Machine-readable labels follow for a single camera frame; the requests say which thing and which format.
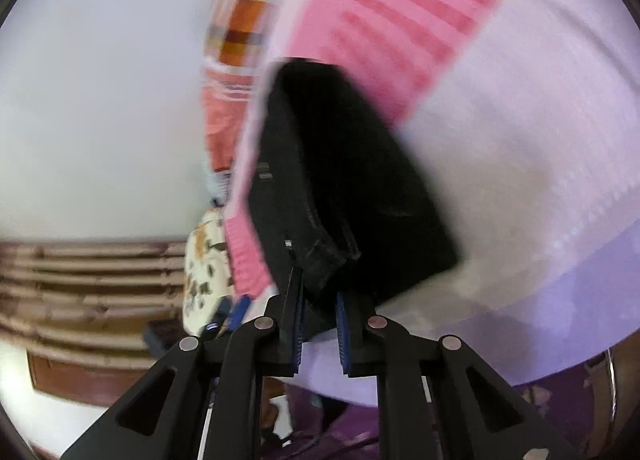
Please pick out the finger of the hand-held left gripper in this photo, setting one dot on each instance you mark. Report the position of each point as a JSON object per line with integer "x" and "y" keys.
{"x": 240, "y": 312}

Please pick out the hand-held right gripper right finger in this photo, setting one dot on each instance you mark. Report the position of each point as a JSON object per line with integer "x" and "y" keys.
{"x": 344, "y": 340}

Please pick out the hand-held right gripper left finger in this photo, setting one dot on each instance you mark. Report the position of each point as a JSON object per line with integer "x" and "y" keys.
{"x": 300, "y": 330}

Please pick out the black pants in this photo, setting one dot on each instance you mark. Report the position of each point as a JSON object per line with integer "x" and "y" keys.
{"x": 350, "y": 165}

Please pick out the floral pillow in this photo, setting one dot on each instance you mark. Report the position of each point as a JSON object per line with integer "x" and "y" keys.
{"x": 205, "y": 265}

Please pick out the wooden slatted furniture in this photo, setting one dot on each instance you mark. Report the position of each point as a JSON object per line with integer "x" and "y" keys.
{"x": 90, "y": 290}

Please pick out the purple patterned mat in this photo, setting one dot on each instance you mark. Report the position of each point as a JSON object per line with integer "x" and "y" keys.
{"x": 500, "y": 420}

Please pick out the pink checked bedsheet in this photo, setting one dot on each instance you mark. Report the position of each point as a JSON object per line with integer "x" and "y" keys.
{"x": 525, "y": 140}

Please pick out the patchwork quilt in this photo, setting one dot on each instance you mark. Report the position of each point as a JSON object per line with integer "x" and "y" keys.
{"x": 235, "y": 40}

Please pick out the chrome metal rail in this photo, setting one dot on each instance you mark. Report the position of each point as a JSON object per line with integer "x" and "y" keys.
{"x": 611, "y": 405}

